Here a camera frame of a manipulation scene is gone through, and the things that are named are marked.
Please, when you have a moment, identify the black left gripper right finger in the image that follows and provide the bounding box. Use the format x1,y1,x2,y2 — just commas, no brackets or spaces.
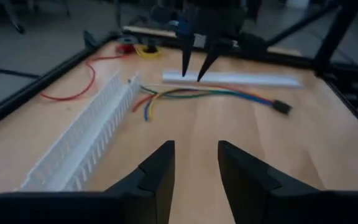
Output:
218,139,358,224

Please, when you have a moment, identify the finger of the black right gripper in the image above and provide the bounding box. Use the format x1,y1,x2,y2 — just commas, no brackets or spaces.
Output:
196,38,227,83
177,16,196,78

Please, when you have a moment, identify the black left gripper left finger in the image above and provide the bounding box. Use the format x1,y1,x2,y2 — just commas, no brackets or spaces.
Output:
0,139,176,224

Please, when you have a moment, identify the multicolour wire harness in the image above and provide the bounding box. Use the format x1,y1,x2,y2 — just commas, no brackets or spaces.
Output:
131,84,293,122

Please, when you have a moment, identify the white slotted cable duct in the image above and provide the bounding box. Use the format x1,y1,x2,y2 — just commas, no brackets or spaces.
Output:
14,72,142,192

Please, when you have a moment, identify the chair base with castors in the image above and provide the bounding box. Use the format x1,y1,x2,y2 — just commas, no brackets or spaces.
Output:
0,0,26,35

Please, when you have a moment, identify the white duct cover strip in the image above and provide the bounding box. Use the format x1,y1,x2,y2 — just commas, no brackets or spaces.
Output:
162,70,301,88

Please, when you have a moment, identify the yellow wire spool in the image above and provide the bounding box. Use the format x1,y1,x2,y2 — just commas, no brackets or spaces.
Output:
134,39,163,59

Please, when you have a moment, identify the red wire spool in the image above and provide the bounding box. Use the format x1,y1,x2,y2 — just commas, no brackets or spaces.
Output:
115,37,136,55

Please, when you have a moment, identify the loose red wire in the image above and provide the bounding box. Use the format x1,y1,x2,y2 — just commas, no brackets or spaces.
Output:
39,54,127,102

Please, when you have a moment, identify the black aluminium table frame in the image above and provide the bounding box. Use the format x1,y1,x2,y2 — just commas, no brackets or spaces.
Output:
0,0,358,141

